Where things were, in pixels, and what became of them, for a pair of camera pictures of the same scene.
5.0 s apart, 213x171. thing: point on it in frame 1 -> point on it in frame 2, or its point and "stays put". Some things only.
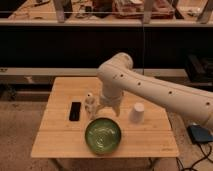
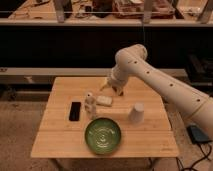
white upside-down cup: (137, 114) stays put
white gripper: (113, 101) -> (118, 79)
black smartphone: (75, 111) stays put
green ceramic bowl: (102, 136) stays put
